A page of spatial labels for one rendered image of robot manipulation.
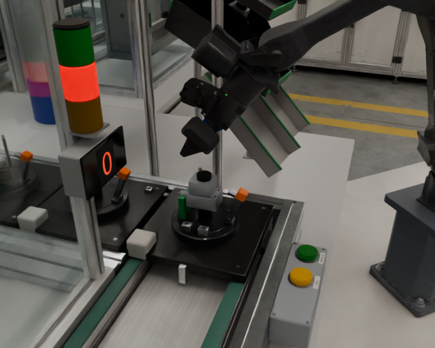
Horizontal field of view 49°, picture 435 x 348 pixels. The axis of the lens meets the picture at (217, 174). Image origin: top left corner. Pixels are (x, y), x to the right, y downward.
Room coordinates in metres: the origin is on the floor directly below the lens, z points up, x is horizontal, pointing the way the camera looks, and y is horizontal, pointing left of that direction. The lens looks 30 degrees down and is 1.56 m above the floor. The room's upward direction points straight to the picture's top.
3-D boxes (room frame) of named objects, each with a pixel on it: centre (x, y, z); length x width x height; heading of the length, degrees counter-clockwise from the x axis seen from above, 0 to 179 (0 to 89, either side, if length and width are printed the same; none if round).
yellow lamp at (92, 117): (0.66, 0.20, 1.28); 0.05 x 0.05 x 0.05
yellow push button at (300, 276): (0.65, -0.15, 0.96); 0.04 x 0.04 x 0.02
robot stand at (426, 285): (0.74, -0.42, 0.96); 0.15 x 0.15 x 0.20; 24
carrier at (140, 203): (0.88, 0.27, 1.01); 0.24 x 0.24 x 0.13; 72
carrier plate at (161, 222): (0.80, 0.03, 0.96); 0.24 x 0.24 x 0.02; 72
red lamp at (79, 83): (0.66, 0.20, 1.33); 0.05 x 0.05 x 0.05
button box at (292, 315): (0.65, -0.15, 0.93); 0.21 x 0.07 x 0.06; 162
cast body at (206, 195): (0.80, 0.04, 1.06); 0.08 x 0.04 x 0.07; 72
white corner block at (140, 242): (0.74, 0.15, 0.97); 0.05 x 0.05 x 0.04; 72
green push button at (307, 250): (0.72, -0.17, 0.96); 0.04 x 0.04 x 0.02
